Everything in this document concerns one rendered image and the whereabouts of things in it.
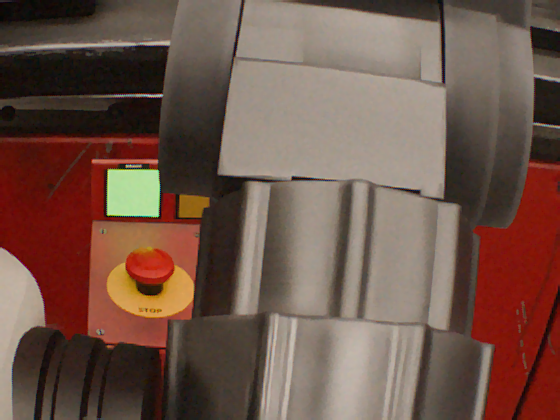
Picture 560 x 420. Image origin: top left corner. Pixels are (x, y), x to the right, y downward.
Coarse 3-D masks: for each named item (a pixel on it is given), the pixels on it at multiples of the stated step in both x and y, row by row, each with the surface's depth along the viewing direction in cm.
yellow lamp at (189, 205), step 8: (184, 200) 104; (192, 200) 104; (200, 200) 104; (208, 200) 104; (184, 208) 104; (192, 208) 104; (200, 208) 104; (184, 216) 104; (192, 216) 105; (200, 216) 105
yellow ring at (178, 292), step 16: (112, 272) 99; (176, 272) 100; (112, 288) 97; (128, 288) 98; (176, 288) 98; (192, 288) 99; (128, 304) 96; (144, 304) 96; (160, 304) 97; (176, 304) 97
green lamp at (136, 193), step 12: (108, 180) 102; (120, 180) 102; (132, 180) 102; (144, 180) 102; (156, 180) 102; (108, 192) 103; (120, 192) 103; (132, 192) 103; (144, 192) 103; (156, 192) 103; (108, 204) 103; (120, 204) 103; (132, 204) 103; (144, 204) 103; (156, 204) 104
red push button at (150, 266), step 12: (132, 252) 97; (144, 252) 97; (156, 252) 97; (132, 264) 96; (144, 264) 96; (156, 264) 96; (168, 264) 96; (132, 276) 96; (144, 276) 95; (156, 276) 95; (168, 276) 96; (144, 288) 97; (156, 288) 97
